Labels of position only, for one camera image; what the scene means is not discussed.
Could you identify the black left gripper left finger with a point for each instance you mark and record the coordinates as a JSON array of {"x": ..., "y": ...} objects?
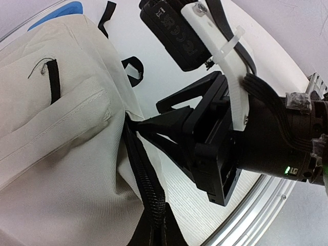
[{"x": 145, "y": 234}]

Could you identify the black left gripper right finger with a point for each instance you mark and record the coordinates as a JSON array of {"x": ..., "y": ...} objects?
[{"x": 169, "y": 231}]

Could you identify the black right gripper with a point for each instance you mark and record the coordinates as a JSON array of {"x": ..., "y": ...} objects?
[{"x": 277, "y": 141}]

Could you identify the cream white backpack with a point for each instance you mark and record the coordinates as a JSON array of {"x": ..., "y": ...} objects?
[{"x": 72, "y": 170}]

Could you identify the blue pencil case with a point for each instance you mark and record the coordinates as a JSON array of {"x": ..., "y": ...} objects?
[{"x": 74, "y": 7}]

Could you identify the aluminium front rail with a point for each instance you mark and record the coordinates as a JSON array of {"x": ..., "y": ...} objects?
[{"x": 258, "y": 209}]

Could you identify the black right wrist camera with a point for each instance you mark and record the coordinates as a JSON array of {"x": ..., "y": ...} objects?
[{"x": 165, "y": 20}]

